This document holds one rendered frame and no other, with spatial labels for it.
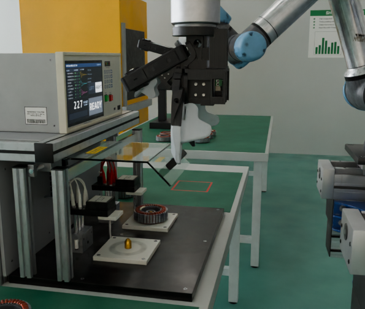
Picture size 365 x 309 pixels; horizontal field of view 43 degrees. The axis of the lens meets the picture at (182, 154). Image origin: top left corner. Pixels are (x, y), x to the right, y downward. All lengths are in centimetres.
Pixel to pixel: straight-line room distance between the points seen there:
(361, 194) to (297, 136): 517
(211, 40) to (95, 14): 433
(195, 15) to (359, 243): 52
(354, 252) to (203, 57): 47
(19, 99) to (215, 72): 69
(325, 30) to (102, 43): 299
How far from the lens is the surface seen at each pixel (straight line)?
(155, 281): 119
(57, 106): 123
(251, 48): 123
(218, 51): 72
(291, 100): 653
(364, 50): 153
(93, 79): 139
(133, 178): 153
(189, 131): 69
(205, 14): 71
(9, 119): 130
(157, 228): 149
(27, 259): 124
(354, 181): 143
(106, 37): 497
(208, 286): 121
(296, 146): 661
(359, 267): 97
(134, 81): 74
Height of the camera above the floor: 131
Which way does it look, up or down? 12 degrees down
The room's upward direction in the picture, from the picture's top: straight up
